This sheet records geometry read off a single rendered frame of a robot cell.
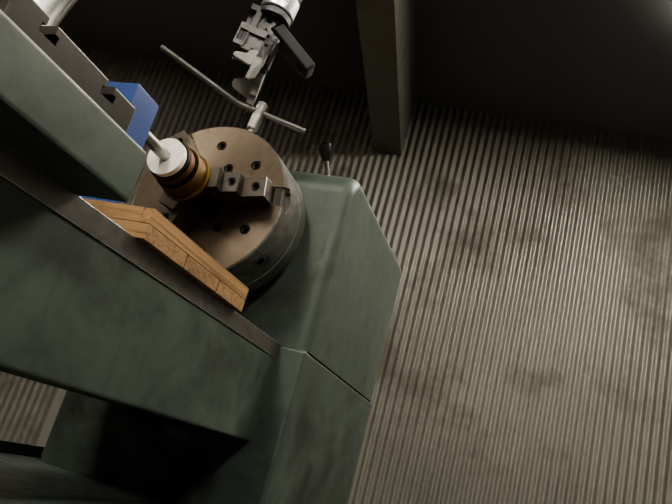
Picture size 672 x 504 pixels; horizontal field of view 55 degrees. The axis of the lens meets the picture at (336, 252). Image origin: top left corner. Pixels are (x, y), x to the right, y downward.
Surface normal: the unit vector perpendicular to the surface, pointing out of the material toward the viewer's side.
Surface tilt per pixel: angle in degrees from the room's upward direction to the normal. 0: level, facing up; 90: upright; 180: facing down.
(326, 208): 90
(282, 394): 90
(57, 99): 90
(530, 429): 90
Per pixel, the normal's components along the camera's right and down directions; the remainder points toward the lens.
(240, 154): -0.26, -0.37
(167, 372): 0.93, 0.15
